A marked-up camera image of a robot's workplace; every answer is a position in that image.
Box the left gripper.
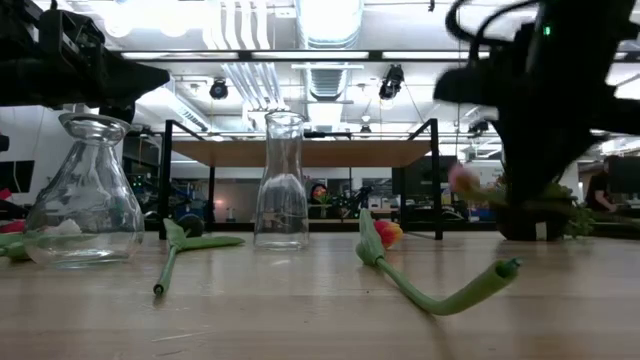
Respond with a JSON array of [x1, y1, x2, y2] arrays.
[[0, 47, 171, 125]]

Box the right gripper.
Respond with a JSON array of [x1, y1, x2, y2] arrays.
[[492, 94, 606, 204]]

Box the pink tulip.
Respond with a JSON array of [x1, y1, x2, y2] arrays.
[[447, 163, 506, 207]]

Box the wide conical glass vase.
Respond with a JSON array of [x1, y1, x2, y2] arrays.
[[23, 112, 146, 270]]

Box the white tulip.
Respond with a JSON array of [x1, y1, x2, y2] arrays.
[[42, 218, 84, 237]]

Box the dark purple tulip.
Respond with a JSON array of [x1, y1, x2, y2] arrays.
[[152, 213, 246, 297]]

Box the yellow orange tulip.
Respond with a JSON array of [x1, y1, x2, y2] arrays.
[[353, 207, 523, 317]]

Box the tall narrow glass vase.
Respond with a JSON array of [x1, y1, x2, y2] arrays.
[[252, 110, 311, 252]]

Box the wooden shelf black legs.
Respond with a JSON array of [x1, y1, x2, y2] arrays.
[[157, 118, 446, 242]]

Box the succulent plant black bowl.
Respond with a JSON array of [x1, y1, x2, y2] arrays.
[[492, 177, 596, 242]]

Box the person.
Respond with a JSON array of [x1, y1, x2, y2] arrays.
[[583, 157, 620, 214]]

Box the dark computer monitor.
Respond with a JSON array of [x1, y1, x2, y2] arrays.
[[607, 155, 640, 196], [0, 159, 36, 194]]

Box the black overhead crossbar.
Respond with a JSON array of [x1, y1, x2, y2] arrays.
[[112, 48, 481, 63]]

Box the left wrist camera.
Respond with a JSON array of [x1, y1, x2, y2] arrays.
[[38, 3, 107, 57]]

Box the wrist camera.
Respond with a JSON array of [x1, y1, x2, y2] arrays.
[[38, 3, 107, 57], [433, 65, 504, 109]]

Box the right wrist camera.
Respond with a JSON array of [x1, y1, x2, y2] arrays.
[[433, 65, 504, 109]]

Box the silver ventilation duct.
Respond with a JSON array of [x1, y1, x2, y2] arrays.
[[293, 0, 366, 101]]

